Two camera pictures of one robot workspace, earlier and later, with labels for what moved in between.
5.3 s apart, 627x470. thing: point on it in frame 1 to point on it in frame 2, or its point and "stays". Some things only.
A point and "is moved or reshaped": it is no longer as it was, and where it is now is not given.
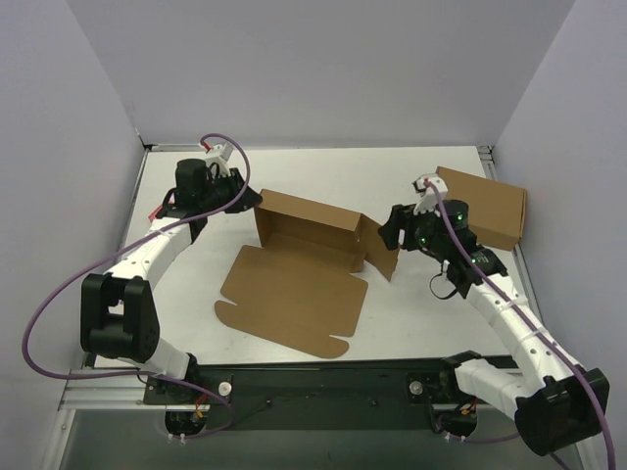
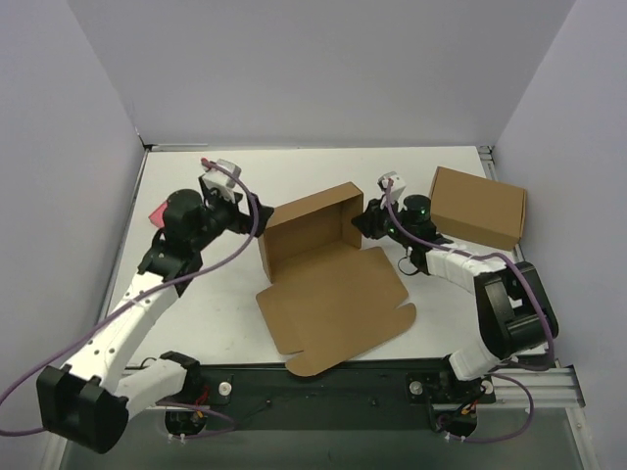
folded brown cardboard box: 496,209 stays
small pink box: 153,214 stays
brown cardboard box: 301,288 is moved or reshaped
